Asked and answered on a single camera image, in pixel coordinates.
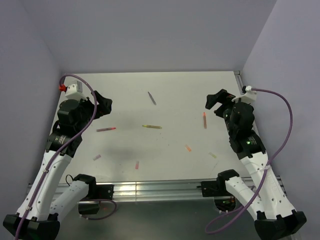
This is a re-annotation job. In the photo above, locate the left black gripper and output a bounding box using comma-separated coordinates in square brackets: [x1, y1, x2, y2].
[75, 90, 112, 133]

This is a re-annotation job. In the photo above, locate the yellow highlighter pen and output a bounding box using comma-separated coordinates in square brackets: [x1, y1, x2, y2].
[142, 124, 162, 129]

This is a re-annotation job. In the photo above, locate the yellow pen cap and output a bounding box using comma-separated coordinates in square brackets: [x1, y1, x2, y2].
[208, 152, 217, 159]

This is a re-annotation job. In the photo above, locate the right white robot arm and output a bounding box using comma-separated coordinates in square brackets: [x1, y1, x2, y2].
[205, 86, 307, 240]

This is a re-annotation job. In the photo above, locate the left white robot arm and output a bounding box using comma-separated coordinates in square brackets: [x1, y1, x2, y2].
[3, 91, 113, 240]

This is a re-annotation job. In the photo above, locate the orange highlighter pen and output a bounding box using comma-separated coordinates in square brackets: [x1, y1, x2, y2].
[202, 112, 207, 129]

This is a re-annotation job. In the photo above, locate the red highlighter pen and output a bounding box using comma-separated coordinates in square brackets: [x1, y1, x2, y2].
[96, 127, 117, 132]

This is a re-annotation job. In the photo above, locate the purple highlighter pen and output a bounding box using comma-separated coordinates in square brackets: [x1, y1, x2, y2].
[147, 91, 157, 106]

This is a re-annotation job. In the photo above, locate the purple pen cap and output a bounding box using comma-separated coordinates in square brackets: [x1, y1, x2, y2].
[93, 154, 101, 161]

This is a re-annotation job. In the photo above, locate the orange pen cap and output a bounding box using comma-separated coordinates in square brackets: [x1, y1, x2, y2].
[184, 145, 192, 152]

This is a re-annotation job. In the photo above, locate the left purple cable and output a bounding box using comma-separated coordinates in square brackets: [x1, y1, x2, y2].
[13, 73, 99, 240]

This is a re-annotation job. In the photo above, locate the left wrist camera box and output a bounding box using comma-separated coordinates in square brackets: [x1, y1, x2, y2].
[65, 80, 87, 101]

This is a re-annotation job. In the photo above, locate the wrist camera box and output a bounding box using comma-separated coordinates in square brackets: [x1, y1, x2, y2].
[231, 85, 257, 104]
[65, 80, 87, 101]

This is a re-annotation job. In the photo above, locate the aluminium right side rail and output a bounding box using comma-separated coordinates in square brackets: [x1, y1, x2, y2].
[233, 70, 243, 90]

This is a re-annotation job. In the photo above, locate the aluminium rail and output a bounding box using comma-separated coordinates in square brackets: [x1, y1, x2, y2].
[233, 70, 243, 90]
[26, 176, 287, 203]

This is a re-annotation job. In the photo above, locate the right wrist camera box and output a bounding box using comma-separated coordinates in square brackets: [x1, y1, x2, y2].
[231, 85, 257, 104]

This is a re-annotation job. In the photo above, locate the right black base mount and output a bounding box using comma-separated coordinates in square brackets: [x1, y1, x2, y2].
[197, 180, 236, 212]

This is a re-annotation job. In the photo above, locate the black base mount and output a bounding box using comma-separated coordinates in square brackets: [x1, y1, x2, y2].
[78, 184, 115, 216]
[197, 180, 236, 212]

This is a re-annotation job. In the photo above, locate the aluminium front rail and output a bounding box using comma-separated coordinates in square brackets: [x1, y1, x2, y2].
[26, 176, 287, 203]

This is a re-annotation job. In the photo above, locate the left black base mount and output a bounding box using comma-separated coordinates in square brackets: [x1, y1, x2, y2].
[78, 184, 115, 216]

